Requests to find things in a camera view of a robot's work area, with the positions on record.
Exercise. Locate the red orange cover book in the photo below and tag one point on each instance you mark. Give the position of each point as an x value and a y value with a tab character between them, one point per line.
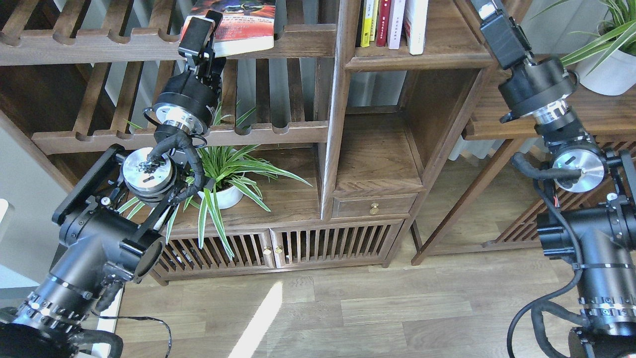
246	26

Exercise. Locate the white table leg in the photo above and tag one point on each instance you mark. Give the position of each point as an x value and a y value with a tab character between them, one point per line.
109	325

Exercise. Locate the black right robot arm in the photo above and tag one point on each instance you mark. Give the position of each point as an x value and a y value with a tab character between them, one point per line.
597	241

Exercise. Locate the large white book red stamp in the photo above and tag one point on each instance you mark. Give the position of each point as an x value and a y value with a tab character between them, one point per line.
415	20

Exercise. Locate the small drawer brass knob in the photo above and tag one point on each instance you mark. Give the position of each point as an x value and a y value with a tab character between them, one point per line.
373	205

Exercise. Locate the wooden side table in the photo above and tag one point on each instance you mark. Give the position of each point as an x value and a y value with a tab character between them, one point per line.
490	205

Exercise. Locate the yellow upright book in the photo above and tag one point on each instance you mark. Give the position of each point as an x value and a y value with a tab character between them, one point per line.
366	23

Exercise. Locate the dark wooden bookshelf cabinet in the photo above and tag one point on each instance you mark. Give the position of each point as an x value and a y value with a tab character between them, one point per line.
352	121

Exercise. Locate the slatted cabinet door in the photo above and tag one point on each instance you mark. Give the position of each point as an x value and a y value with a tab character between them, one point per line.
182	258
333	245

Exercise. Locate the left slatted cabinet door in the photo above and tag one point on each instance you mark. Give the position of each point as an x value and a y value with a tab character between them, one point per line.
182	258

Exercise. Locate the right slatted cabinet door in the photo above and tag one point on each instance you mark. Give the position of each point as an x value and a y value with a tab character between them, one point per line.
333	245

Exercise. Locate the potted plant white pot right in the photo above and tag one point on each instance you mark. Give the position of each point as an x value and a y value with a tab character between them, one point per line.
607	64

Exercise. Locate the cream thin upright book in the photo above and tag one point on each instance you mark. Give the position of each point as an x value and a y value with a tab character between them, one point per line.
374	20

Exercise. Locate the spider plant white pot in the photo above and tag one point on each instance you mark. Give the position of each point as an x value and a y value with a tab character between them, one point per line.
216	174

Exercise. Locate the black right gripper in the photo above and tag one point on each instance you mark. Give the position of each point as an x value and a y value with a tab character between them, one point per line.
534	88

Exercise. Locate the dark red upright book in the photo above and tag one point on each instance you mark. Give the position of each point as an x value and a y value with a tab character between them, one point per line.
383	22

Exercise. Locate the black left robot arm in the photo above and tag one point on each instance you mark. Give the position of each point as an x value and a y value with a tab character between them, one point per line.
111	221

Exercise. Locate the pale lilac white book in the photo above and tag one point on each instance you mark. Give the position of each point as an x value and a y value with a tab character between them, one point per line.
396	15

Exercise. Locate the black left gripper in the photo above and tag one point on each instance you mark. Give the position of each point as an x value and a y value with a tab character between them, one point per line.
189	100

